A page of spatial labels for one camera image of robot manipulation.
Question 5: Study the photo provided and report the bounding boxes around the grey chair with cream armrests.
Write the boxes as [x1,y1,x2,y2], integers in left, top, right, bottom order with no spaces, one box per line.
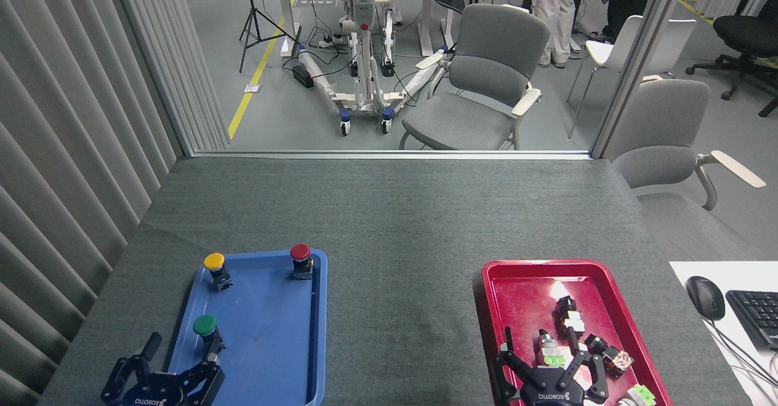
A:
[610,77,768,262]
[398,3,551,151]

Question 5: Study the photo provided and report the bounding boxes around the white side table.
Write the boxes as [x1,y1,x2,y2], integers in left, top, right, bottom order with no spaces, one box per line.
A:
[669,260,778,406]

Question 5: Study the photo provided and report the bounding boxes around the green push button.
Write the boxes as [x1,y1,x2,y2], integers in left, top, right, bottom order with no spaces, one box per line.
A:
[193,314,226,365]

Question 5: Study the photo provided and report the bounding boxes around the white stand on wheels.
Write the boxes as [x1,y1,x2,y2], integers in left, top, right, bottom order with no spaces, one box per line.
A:
[297,0,455,136]

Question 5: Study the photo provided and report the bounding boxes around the red plastic tray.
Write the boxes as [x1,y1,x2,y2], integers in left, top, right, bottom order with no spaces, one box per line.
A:
[481,259,673,406]

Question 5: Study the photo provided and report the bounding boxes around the black computer mouse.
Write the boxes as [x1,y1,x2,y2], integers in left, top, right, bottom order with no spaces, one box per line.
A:
[685,276,726,321]

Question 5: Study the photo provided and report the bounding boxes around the blue plastic tray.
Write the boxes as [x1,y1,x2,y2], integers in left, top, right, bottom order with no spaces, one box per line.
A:
[159,249,328,406]

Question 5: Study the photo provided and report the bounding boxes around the yellow push button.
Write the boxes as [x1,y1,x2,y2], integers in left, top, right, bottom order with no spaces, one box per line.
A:
[203,252,234,292]

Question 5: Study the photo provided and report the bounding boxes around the white plastic chair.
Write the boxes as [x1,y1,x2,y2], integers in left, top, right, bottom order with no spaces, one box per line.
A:
[566,15,698,139]

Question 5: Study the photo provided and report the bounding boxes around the black keyboard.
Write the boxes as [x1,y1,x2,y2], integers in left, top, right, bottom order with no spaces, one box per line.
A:
[726,290,778,351]

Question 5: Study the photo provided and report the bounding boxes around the black tripod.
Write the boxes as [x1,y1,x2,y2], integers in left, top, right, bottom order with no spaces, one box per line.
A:
[239,0,302,74]

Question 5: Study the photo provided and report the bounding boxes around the black mouse cable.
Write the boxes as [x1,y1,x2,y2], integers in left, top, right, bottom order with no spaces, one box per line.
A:
[707,317,778,390]

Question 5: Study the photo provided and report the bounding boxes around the red push button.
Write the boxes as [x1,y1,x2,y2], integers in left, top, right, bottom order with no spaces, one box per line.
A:
[290,244,315,280]

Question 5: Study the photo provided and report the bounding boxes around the black and white switch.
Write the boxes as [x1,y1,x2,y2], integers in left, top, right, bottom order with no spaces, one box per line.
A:
[554,296,586,341]

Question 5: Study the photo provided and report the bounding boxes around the person in white trousers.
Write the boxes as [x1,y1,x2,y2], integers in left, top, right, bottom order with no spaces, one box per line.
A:
[531,0,585,69]

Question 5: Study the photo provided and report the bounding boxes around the silver post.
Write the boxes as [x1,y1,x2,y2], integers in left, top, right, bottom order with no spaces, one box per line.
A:
[591,0,689,159]

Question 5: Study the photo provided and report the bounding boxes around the silver and green switch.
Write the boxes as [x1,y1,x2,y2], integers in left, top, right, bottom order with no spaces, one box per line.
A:
[535,329,567,368]

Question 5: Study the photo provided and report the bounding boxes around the black office chair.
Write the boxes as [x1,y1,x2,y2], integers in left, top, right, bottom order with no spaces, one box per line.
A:
[686,0,778,118]

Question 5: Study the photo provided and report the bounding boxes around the white and green switch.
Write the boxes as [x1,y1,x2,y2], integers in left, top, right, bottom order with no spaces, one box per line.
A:
[616,384,657,406]

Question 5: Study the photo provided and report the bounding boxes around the black and orange switch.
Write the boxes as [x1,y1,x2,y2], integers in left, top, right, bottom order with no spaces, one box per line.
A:
[585,333,635,377]

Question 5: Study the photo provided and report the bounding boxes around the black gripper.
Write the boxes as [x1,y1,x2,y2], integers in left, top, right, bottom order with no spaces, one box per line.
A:
[101,332,226,406]
[491,326,610,406]

